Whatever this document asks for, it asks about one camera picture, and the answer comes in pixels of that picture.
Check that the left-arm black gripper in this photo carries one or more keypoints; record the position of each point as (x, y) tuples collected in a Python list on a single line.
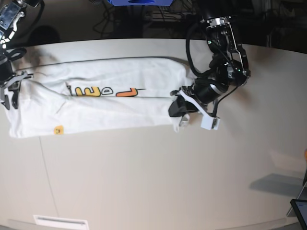
[(204, 92)]

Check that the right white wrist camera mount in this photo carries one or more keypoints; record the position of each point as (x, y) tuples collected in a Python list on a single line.
[(14, 79)]

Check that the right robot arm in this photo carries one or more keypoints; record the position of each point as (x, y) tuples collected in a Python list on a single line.
[(10, 15)]

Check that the laptop computer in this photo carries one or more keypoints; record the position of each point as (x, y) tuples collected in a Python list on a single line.
[(299, 206)]

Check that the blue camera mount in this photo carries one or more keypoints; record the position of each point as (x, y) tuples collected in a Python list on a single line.
[(140, 2)]

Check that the white power strip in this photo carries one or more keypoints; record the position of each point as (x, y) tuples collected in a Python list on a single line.
[(158, 16)]

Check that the white printed T-shirt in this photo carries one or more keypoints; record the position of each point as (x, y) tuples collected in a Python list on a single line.
[(75, 97)]

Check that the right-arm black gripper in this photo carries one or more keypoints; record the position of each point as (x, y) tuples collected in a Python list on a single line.
[(6, 73)]

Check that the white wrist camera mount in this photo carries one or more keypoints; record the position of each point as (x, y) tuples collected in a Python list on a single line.
[(14, 79), (209, 120)]

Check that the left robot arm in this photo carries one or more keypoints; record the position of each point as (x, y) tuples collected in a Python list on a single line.
[(228, 69)]

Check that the white paper label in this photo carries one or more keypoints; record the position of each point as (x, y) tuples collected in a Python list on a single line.
[(61, 223)]

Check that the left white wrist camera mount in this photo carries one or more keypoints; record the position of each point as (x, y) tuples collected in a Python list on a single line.
[(209, 120)]

